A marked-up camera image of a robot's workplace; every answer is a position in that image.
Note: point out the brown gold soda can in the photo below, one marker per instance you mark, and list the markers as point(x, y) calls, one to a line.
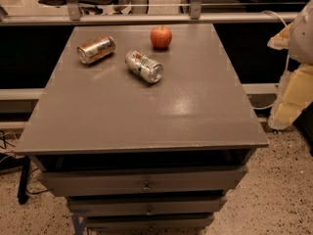
point(96, 49)

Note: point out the grey drawer cabinet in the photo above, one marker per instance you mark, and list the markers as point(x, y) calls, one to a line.
point(105, 117)

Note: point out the middle grey drawer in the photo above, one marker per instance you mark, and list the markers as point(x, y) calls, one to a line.
point(146, 206)

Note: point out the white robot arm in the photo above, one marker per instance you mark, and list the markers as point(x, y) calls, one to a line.
point(301, 37)

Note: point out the silver green 7up can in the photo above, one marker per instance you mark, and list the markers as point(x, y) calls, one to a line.
point(147, 68)

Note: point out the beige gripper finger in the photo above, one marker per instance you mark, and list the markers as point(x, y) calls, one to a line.
point(294, 95)
point(281, 40)

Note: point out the grey drawer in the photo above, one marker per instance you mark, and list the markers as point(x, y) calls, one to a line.
point(140, 222)
point(146, 206)
point(97, 183)

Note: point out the metal window rail frame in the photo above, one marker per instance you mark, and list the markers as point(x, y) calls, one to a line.
point(78, 12)

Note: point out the top grey drawer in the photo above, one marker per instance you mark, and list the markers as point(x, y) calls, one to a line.
point(97, 183)

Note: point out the bottom grey drawer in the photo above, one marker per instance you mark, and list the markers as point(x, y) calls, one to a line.
point(140, 222)

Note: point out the red apple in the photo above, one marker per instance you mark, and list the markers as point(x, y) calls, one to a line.
point(161, 37)

